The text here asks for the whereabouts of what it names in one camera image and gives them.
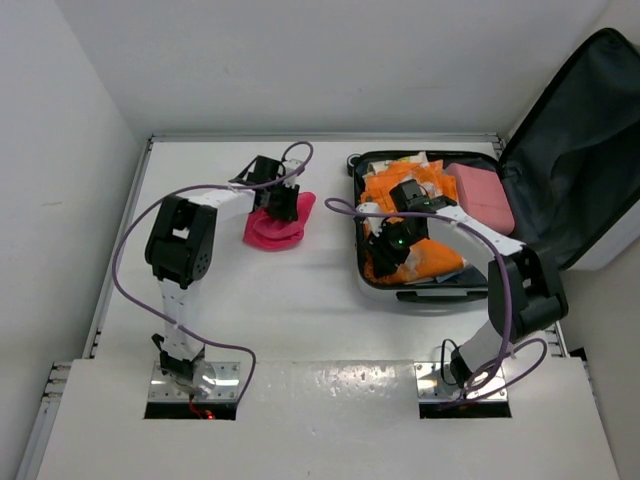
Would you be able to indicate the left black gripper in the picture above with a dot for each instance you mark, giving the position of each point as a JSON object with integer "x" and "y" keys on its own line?
{"x": 287, "y": 211}

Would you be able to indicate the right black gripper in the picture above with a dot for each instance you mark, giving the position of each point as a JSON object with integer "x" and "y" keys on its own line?
{"x": 386, "y": 260}

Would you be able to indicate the pink towel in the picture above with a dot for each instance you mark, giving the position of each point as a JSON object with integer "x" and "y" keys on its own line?
{"x": 269, "y": 234}

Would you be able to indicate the white kids suitcase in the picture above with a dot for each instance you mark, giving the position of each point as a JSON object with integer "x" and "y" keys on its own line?
{"x": 571, "y": 170}

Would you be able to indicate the orange tie-dye garment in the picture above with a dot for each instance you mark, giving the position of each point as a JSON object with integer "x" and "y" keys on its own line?
{"x": 434, "y": 182}

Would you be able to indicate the cream dinosaur print garment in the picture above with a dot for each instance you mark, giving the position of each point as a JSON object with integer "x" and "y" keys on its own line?
{"x": 379, "y": 166}

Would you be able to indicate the pink cosmetic case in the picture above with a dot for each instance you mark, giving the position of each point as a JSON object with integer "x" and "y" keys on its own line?
{"x": 482, "y": 196}

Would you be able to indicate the grey blue garment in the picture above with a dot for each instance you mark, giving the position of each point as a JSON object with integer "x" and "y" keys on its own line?
{"x": 440, "y": 273}

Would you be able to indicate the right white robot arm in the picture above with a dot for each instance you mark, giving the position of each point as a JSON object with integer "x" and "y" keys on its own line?
{"x": 525, "y": 292}

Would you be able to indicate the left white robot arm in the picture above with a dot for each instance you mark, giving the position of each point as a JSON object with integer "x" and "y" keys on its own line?
{"x": 181, "y": 243}

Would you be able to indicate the white front board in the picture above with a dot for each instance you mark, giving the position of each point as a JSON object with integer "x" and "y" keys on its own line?
{"x": 326, "y": 421}

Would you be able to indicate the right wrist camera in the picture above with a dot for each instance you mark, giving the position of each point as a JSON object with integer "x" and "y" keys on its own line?
{"x": 373, "y": 217}

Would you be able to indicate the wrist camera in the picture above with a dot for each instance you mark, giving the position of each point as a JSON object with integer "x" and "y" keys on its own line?
{"x": 373, "y": 217}
{"x": 293, "y": 167}

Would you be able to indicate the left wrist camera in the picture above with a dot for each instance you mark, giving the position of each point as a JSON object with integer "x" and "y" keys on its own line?
{"x": 293, "y": 167}

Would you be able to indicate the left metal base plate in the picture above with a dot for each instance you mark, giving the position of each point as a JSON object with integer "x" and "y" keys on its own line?
{"x": 213, "y": 382}

